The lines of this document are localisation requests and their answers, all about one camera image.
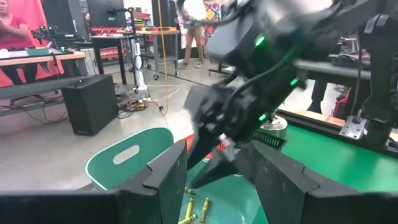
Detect large teal plastic bin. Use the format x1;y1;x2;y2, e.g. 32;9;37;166
85;126;269;224

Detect red storage bins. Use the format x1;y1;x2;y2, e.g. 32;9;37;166
89;26;127;62

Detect grey low bench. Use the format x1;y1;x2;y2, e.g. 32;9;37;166
0;75;90;118

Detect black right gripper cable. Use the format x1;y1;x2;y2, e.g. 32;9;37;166
214;52;296;125

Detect black panel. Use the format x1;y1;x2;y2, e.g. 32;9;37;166
41;0;88;40

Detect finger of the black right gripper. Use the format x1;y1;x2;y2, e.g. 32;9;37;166
190;151;242;190
186;123;226;171

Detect grey wheeled cart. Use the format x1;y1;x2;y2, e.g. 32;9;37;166
136;26;181;78

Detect black monitor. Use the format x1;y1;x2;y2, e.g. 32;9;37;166
86;0;127;29

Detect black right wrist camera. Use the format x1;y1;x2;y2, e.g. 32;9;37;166
204;14;267;65

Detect white tower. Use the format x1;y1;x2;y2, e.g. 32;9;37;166
129;39;149;93

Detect black camera rig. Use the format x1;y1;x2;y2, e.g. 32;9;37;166
30;24;86;47

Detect black table frame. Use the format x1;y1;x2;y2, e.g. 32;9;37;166
275;107;398;158

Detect wooden desk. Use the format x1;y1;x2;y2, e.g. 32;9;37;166
0;49;87;78

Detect black floor box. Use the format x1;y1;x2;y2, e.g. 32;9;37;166
60;73;120;137

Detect green table mat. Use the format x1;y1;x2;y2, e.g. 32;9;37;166
186;123;398;194

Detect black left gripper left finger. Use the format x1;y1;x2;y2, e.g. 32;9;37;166
0;140;188;224

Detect yellow cable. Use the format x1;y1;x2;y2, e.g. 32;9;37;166
156;0;171;116

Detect floor cable bundle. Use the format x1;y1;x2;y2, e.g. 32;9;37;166
116;83;182;119

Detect silver mounting bracket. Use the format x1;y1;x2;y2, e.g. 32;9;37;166
338;114;368;141

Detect black table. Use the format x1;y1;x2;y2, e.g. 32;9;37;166
90;33;139;85

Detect orange panel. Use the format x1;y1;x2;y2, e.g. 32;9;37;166
0;0;65;88

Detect grey side desk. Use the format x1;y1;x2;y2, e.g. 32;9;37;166
292;58;373;82

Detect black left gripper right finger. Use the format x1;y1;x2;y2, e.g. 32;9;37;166
248;139;398;224

